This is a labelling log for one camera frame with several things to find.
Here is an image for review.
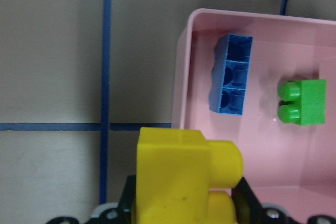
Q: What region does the blue toy block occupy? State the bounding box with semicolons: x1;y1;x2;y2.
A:
208;34;253;115

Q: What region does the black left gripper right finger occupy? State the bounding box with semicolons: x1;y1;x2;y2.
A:
231;177;262;224

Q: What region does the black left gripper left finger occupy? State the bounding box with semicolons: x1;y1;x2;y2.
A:
118;175;136;223

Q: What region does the green toy block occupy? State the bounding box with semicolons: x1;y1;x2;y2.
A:
278;79;327;126

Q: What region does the yellow toy block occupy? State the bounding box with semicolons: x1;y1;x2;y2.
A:
132;127;244;223

